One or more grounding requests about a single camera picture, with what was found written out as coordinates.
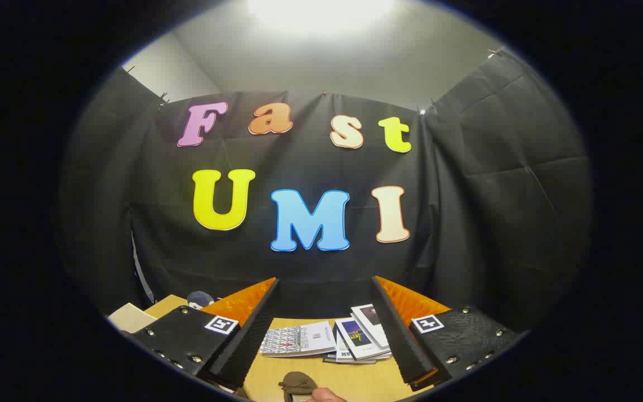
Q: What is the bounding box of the beige fabric storage box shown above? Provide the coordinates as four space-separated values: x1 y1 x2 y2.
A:
108 303 157 334

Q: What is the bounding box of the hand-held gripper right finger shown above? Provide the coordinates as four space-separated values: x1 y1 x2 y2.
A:
370 275 525 391

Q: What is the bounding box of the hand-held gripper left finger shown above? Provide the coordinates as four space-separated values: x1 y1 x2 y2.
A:
131 277 281 391

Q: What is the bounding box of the brown fuzzy shoe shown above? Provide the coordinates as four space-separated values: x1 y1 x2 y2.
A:
278 371 320 402

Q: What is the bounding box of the grey patterned cover book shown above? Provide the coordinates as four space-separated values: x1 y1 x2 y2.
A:
260 321 337 358

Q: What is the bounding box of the penguin plush toy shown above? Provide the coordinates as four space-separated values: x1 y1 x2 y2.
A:
186 290 216 310

